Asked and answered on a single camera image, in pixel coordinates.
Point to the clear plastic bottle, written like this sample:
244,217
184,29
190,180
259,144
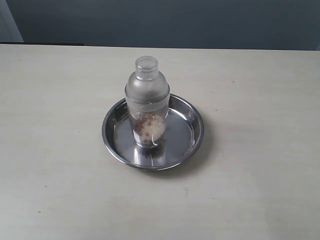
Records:
147,94

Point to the round stainless steel plate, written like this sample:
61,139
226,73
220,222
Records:
182,137

